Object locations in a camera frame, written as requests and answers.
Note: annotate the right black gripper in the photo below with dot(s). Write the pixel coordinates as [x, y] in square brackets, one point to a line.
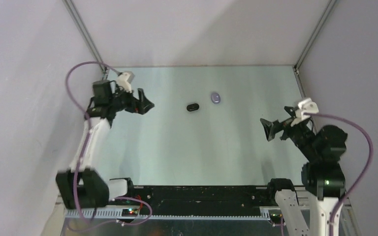
[269, 128]

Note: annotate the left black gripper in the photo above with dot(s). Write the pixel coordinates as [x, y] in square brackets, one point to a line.
[142, 105]

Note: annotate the black oval case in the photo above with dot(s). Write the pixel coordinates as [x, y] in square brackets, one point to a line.
[192, 107]

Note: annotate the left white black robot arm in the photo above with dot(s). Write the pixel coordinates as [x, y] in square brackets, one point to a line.
[81, 184]

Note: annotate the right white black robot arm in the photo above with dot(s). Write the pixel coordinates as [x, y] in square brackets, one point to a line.
[321, 175]

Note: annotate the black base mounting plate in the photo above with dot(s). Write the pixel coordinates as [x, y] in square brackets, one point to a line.
[209, 201]

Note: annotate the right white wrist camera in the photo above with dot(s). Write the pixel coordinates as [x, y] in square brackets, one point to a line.
[304, 109]

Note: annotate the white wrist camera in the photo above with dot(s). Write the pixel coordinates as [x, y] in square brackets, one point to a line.
[124, 81]
[304, 109]

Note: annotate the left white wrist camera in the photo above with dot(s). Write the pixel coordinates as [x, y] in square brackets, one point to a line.
[124, 81]

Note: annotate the aluminium frame rail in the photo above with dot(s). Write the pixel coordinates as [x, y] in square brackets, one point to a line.
[133, 206]

